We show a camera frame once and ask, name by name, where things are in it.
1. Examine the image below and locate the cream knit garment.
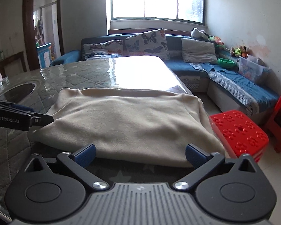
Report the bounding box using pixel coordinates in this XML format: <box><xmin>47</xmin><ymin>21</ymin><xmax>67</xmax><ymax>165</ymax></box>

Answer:
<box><xmin>28</xmin><ymin>88</ymin><xmax>225</xmax><ymax>167</ymax></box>

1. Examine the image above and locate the round black induction cooktop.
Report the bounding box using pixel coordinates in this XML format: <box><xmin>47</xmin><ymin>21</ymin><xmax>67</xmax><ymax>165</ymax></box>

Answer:
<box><xmin>0</xmin><ymin>82</ymin><xmax>37</xmax><ymax>103</ymax></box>

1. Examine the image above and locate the dark wooden side counter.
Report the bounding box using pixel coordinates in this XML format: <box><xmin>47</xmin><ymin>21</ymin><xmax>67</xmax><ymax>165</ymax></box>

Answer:
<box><xmin>0</xmin><ymin>51</ymin><xmax>27</xmax><ymax>78</ymax></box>

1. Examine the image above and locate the near red plastic stool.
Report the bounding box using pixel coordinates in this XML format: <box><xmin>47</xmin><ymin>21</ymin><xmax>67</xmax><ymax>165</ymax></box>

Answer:
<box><xmin>210</xmin><ymin>110</ymin><xmax>269</xmax><ymax>163</ymax></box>

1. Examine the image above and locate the red plastic stool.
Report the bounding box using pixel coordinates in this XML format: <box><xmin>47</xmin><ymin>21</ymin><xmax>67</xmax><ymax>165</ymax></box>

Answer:
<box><xmin>265</xmin><ymin>96</ymin><xmax>281</xmax><ymax>153</ymax></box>
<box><xmin>210</xmin><ymin>110</ymin><xmax>269</xmax><ymax>163</ymax></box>

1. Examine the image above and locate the blue small cabinet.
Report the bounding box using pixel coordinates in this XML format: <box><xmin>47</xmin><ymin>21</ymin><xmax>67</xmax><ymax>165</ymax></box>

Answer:
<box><xmin>36</xmin><ymin>43</ymin><xmax>52</xmax><ymax>69</ymax></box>

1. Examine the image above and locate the blue corner sofa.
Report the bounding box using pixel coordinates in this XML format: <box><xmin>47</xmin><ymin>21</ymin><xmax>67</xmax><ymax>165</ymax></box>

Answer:
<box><xmin>49</xmin><ymin>33</ymin><xmax>280</xmax><ymax>125</ymax></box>

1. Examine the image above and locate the far red plastic stool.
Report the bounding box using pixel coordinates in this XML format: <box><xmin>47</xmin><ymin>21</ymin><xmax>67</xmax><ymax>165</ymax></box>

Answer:
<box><xmin>265</xmin><ymin>96</ymin><xmax>281</xmax><ymax>153</ymax></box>

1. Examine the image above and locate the blue cloth on sofa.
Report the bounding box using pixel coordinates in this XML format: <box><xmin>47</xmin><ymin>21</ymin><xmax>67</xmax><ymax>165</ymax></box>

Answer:
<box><xmin>201</xmin><ymin>63</ymin><xmax>279</xmax><ymax>112</ymax></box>

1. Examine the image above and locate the green plastic bowl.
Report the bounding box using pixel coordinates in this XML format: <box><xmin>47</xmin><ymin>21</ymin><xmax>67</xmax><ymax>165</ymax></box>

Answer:
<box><xmin>218</xmin><ymin>58</ymin><xmax>236</xmax><ymax>69</ymax></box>

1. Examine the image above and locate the small butterfly print cushion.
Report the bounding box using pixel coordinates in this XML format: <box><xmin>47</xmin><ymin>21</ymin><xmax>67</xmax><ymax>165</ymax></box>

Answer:
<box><xmin>81</xmin><ymin>40</ymin><xmax>124</xmax><ymax>60</ymax></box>

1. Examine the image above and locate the plain grey cushion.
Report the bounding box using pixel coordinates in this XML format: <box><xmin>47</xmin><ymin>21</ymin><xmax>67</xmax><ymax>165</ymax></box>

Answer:
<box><xmin>181</xmin><ymin>38</ymin><xmax>218</xmax><ymax>64</ymax></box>

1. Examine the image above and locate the clear plastic storage box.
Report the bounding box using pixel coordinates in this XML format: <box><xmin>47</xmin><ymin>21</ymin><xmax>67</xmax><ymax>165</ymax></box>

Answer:
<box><xmin>238</xmin><ymin>55</ymin><xmax>271</xmax><ymax>85</ymax></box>

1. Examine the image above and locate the brown plush toy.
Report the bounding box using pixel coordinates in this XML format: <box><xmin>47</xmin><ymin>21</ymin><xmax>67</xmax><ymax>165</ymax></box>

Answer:
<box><xmin>230</xmin><ymin>46</ymin><xmax>248</xmax><ymax>58</ymax></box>

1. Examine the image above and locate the colourful toy pile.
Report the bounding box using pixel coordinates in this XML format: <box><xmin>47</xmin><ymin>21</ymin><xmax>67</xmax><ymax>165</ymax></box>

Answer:
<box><xmin>209</xmin><ymin>36</ymin><xmax>225</xmax><ymax>49</ymax></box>

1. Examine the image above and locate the large butterfly print cushion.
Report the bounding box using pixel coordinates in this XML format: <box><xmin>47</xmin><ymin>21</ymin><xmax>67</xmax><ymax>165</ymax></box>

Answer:
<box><xmin>124</xmin><ymin>28</ymin><xmax>170</xmax><ymax>60</ymax></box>

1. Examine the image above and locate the white plush toy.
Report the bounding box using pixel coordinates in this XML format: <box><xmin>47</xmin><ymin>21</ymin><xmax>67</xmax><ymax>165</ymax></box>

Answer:
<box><xmin>191</xmin><ymin>27</ymin><xmax>209</xmax><ymax>40</ymax></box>

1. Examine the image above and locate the dark wooden door frame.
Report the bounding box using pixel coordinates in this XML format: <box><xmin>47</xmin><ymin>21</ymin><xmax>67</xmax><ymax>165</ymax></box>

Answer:
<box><xmin>22</xmin><ymin>0</ymin><xmax>64</xmax><ymax>71</ymax></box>

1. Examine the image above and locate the window with frame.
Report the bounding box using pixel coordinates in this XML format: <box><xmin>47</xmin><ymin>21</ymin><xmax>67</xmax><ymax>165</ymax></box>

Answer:
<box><xmin>111</xmin><ymin>0</ymin><xmax>205</xmax><ymax>24</ymax></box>

